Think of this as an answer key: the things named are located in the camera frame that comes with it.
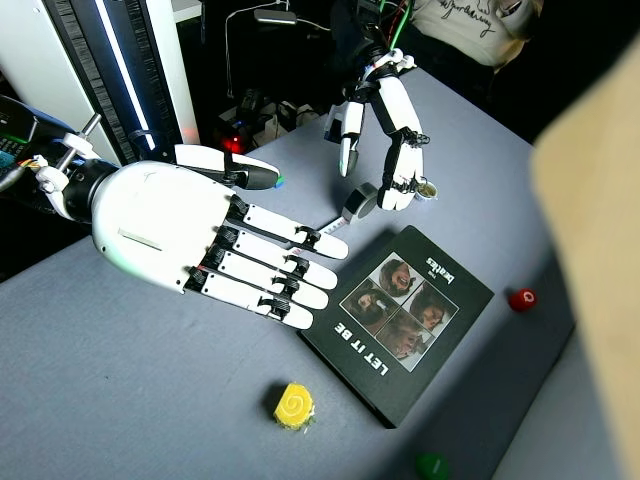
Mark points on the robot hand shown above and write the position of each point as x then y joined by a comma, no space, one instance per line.
400,110
160,215

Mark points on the green toy piece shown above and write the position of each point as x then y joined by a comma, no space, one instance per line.
431,467

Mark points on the grey tape measure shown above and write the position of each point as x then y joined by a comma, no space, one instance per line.
357,202

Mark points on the beige board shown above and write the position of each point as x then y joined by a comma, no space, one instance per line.
600,250

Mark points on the grey table cloth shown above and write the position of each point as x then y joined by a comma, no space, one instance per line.
125,375

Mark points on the blue and green toy brick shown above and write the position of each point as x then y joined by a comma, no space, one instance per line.
280,183

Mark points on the small white toy noodle cup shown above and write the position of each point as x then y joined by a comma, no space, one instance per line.
429,191

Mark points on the white equipment rack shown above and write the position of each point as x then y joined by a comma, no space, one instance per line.
30,50

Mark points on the grey power adapter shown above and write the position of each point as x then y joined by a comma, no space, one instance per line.
275,16

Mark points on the black hardcover book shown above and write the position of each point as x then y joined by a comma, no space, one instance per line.
465,300

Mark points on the yellow swirl toy cake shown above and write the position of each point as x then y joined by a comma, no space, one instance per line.
294,405

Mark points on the red toy piece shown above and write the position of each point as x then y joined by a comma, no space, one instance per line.
522,300

